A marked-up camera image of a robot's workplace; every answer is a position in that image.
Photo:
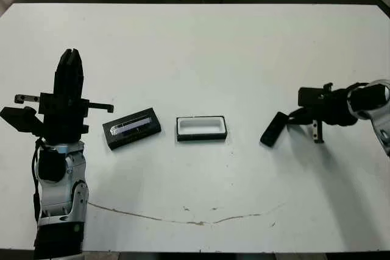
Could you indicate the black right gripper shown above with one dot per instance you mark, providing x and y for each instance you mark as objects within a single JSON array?
[{"x": 335, "y": 107}]

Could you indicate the slim black camera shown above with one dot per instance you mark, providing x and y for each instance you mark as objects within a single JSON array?
[{"x": 272, "y": 130}]

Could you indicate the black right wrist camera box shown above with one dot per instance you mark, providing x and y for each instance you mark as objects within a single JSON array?
[{"x": 309, "y": 95}]

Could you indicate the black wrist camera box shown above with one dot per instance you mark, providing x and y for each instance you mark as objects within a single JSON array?
[
  {"x": 309, "y": 95},
  {"x": 18, "y": 118}
]

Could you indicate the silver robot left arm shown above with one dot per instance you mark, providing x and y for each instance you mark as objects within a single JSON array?
[{"x": 55, "y": 193}]

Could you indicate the black box lid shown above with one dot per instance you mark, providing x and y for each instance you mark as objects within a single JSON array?
[{"x": 134, "y": 136}]

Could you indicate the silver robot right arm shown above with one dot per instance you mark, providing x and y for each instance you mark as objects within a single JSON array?
[{"x": 374, "y": 111}]

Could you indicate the black box base white insert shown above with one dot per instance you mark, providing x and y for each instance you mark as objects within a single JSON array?
[{"x": 199, "y": 126}]

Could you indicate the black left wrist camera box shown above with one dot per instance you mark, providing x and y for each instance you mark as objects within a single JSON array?
[{"x": 18, "y": 118}]

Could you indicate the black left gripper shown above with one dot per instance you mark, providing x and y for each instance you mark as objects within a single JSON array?
[{"x": 64, "y": 120}]

